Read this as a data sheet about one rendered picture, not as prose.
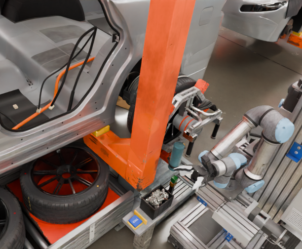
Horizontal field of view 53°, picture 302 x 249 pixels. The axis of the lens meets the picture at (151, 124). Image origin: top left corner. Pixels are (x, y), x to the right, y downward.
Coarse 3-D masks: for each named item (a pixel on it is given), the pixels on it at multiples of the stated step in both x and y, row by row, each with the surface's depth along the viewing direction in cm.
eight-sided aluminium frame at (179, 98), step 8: (192, 88) 231; (176, 96) 220; (184, 96) 220; (192, 96) 228; (200, 96) 239; (176, 104) 218; (200, 104) 257; (168, 120) 220; (168, 144) 253; (168, 152) 250
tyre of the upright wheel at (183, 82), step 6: (180, 72) 242; (180, 78) 230; (186, 78) 231; (180, 84) 223; (186, 84) 229; (192, 84) 236; (180, 90) 227; (132, 102) 229; (132, 108) 229; (132, 114) 231; (132, 120) 232; (180, 132) 268; (174, 138) 265
